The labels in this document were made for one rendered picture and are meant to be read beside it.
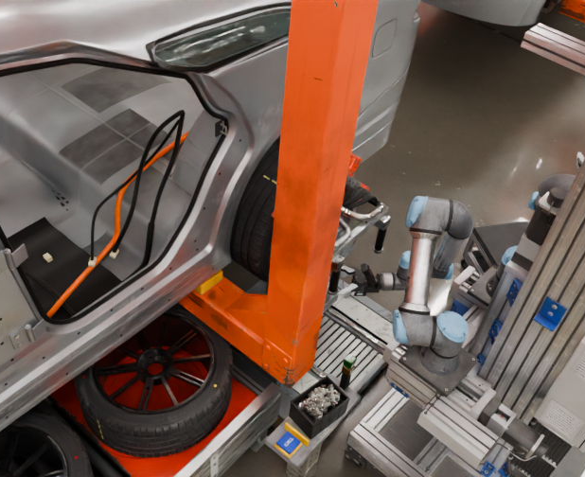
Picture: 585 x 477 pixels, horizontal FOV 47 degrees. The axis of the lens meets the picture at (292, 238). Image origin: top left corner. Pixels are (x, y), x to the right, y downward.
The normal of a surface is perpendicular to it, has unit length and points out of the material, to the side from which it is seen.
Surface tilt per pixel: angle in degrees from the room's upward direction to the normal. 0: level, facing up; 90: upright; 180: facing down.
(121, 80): 2
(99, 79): 2
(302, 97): 90
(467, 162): 0
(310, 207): 90
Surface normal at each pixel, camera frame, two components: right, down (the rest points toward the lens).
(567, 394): -0.67, 0.48
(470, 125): 0.08, -0.70
